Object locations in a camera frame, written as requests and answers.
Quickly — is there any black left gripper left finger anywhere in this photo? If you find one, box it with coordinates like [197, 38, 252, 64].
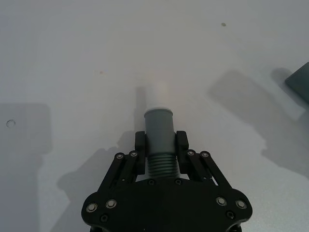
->
[99, 130, 147, 193]

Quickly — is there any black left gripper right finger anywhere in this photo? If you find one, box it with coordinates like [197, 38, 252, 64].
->
[175, 130, 229, 191]

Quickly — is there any cream vacuum bottle steel neck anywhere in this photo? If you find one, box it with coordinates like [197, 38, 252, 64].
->
[143, 81, 180, 179]

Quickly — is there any dark grey flat slab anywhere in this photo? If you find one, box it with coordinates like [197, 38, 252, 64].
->
[284, 61, 309, 105]

